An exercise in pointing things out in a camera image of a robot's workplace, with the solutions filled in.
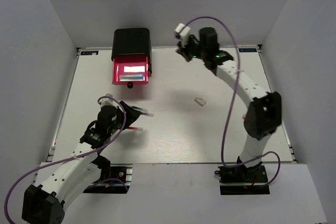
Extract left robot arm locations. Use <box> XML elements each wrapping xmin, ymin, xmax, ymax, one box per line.
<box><xmin>22</xmin><ymin>96</ymin><xmax>145</xmax><ymax>223</ymax></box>

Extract white staples box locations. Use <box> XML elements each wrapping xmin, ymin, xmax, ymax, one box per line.
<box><xmin>194</xmin><ymin>98</ymin><xmax>206</xmax><ymax>106</ymax></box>

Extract right blue table label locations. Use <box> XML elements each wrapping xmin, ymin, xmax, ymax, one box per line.
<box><xmin>238</xmin><ymin>48</ymin><xmax>257</xmax><ymax>53</ymax></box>

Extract pink top drawer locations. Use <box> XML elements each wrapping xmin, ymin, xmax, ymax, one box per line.
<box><xmin>112</xmin><ymin>55</ymin><xmax>150</xmax><ymax>89</ymax></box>

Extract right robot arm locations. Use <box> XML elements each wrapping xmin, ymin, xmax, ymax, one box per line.
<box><xmin>175</xmin><ymin>23</ymin><xmax>282</xmax><ymax>182</ymax></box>

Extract left blue table label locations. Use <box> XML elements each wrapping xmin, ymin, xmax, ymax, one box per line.
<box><xmin>80</xmin><ymin>51</ymin><xmax>99</xmax><ymax>56</ymax></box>

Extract blue highlighter marker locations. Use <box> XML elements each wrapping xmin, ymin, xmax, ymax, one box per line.
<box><xmin>129</xmin><ymin>74</ymin><xmax>144</xmax><ymax>81</ymax></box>

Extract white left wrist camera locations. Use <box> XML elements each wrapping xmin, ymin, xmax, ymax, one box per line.
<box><xmin>98</xmin><ymin>94</ymin><xmax>114</xmax><ymax>108</ymax></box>

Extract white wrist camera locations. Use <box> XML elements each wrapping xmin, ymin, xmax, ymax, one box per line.
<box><xmin>174</xmin><ymin>23</ymin><xmax>191</xmax><ymax>39</ymax></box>
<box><xmin>98</xmin><ymin>94</ymin><xmax>114</xmax><ymax>108</ymax></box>

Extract black drawer cabinet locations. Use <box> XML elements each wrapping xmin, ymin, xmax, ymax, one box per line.
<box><xmin>111</xmin><ymin>27</ymin><xmax>152</xmax><ymax>77</ymax></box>

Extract red pen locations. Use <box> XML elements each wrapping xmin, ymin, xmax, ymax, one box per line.
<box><xmin>127</xmin><ymin>126</ymin><xmax>143</xmax><ymax>131</ymax></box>

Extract green pen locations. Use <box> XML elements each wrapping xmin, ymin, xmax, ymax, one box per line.
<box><xmin>132</xmin><ymin>106</ymin><xmax>148</xmax><ymax>113</ymax></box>

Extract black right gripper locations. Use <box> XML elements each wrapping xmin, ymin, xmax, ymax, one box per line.
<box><xmin>177</xmin><ymin>36</ymin><xmax>208</xmax><ymax>63</ymax></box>

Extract blue table label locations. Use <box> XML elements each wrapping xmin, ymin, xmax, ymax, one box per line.
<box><xmin>238</xmin><ymin>48</ymin><xmax>257</xmax><ymax>53</ymax></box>
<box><xmin>80</xmin><ymin>51</ymin><xmax>99</xmax><ymax>56</ymax></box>

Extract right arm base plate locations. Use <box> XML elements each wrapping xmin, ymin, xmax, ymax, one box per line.
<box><xmin>214</xmin><ymin>165</ymin><xmax>270</xmax><ymax>196</ymax></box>

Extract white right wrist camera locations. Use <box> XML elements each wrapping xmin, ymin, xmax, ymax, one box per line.
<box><xmin>174</xmin><ymin>23</ymin><xmax>191</xmax><ymax>39</ymax></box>

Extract green highlighter marker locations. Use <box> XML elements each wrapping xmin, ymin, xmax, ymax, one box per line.
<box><xmin>119</xmin><ymin>75</ymin><xmax>135</xmax><ymax>81</ymax></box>

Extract purple pen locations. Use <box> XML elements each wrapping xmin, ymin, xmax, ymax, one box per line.
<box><xmin>141</xmin><ymin>112</ymin><xmax>154</xmax><ymax>117</ymax></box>

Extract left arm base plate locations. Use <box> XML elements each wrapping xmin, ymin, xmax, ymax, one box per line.
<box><xmin>83</xmin><ymin>156</ymin><xmax>132</xmax><ymax>194</ymax></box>

